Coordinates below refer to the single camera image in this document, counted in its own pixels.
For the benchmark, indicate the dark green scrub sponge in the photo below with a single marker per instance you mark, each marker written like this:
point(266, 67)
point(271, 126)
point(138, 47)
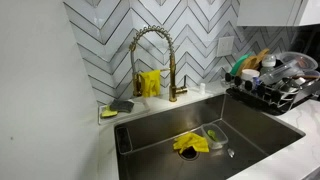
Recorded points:
point(121, 105)

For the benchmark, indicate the white sponge tray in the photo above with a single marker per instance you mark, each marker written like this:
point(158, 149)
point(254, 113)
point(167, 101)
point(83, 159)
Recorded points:
point(140, 107)

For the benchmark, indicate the yellow sponge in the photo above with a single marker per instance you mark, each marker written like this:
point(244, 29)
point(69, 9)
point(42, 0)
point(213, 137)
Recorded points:
point(108, 113)

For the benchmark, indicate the stainless steel sink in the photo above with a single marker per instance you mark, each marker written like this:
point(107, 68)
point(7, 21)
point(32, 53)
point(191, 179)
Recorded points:
point(253, 130)

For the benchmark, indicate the yellow rubber glove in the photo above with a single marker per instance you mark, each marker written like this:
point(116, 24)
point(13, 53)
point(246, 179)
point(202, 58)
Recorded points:
point(191, 141)
point(150, 83)

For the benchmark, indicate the gold spring kitchen faucet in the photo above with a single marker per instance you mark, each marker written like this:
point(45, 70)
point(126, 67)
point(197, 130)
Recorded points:
point(172, 66)

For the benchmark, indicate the small white bottle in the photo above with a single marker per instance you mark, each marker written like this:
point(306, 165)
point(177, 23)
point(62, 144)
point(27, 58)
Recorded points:
point(202, 88)

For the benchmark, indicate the green item in container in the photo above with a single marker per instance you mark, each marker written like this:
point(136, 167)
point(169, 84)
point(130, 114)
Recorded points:
point(212, 134)

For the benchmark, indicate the clear plastic food container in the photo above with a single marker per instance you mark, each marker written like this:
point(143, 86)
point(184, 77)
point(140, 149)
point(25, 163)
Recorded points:
point(220, 140)

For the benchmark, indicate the green plate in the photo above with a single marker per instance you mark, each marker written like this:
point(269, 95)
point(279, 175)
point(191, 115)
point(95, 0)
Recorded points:
point(240, 63)

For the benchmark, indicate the white cup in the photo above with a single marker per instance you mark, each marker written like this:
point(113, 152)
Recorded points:
point(250, 74)

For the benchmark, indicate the wooden cutting board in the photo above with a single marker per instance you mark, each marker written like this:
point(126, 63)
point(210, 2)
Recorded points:
point(248, 64)
point(261, 55)

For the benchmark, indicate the small clear glass object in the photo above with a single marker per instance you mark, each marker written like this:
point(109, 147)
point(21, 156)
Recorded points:
point(231, 152)

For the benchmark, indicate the steel dish rack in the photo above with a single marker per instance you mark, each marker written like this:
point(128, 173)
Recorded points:
point(266, 103)

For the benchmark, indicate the clear baby bottle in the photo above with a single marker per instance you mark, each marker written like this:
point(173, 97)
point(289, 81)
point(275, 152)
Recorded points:
point(268, 65)

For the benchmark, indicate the clear plastic tub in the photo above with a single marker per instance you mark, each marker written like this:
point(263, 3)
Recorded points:
point(278, 75)

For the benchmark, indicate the metal bowl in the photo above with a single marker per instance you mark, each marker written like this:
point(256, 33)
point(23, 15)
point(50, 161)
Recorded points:
point(291, 84)

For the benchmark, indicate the white upper cabinet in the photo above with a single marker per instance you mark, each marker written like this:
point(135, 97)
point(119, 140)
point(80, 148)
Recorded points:
point(266, 11)

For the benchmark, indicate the clear plastic bowl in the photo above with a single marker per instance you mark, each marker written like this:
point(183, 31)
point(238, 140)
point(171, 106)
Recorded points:
point(300, 60)

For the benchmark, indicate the black countertop appliance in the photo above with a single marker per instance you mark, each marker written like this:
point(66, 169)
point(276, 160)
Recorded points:
point(308, 38)

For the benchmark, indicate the white wall outlet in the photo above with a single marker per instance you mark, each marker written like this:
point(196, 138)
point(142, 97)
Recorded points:
point(225, 46)

